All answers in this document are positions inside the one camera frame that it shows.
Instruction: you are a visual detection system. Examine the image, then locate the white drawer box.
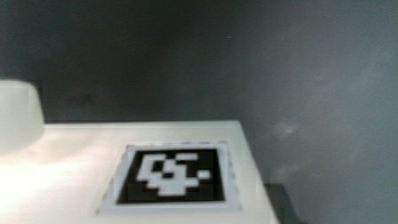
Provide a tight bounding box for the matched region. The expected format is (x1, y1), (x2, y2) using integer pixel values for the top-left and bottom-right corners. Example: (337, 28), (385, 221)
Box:
(0, 79), (278, 224)

